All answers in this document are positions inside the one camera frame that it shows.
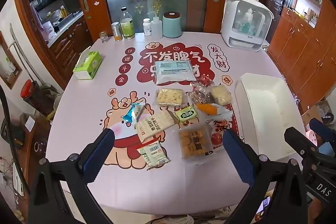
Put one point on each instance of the white bottle sterilizer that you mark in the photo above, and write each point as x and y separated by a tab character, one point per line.
245	26

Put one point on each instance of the clear packet with blue label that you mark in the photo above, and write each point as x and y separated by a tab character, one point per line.
175	73

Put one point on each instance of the white plastic bin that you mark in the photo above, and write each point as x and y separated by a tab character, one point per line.
265	111

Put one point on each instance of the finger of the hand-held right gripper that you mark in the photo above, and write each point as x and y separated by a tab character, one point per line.
324	132
299	140

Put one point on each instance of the small glass jar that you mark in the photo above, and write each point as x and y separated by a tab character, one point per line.
103	37

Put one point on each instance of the pink printed tablecloth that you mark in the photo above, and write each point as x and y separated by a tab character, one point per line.
110	61

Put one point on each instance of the white squeeze bottle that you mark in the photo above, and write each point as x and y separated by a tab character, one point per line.
157	28

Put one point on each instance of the metal can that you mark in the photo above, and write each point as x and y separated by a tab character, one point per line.
117	32

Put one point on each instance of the cardboard box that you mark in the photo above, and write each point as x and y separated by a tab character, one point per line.
313	113

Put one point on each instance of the wooden cabinet with shelves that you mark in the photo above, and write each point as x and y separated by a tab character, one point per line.
302	43

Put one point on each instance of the wooden framed wall board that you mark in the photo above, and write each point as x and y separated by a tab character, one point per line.
8	64

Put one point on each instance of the teal canister with brown lid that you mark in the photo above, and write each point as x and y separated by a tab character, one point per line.
172	26

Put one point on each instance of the red lid jar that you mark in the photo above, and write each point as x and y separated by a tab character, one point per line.
34	98

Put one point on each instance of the orange biscuit packet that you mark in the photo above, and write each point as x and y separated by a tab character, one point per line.
195	142

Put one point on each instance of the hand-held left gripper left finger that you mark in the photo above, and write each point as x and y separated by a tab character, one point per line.
98	154

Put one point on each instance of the smartphone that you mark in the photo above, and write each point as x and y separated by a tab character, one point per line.
263	205

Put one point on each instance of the red candy packet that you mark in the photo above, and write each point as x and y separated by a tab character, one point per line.
205	80

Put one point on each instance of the small green snack packet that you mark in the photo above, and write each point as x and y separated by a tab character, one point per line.
187	114

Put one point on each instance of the orange yellow snack packet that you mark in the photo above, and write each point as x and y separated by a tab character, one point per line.
207	109

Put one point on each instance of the glass bottle with green label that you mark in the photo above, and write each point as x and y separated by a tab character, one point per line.
127	26

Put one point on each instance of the pale cake packet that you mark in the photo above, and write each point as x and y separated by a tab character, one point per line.
221	95

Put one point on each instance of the nut snack packet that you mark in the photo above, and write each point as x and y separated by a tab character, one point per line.
197	95

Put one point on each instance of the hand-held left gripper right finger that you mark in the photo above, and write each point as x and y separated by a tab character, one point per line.
238	154

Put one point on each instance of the white pill bottle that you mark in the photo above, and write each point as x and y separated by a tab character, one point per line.
147	27

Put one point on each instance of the long white biscuit packet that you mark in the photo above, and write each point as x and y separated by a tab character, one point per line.
155	125

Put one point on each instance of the green tissue box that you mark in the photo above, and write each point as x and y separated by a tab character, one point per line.
88	66

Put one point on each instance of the yellow cracker packet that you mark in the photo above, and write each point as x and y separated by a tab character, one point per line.
170	96

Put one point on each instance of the blue candy wrapper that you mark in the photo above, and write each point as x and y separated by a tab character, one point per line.
132	113

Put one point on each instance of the small white green packet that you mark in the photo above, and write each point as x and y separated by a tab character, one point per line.
153	155

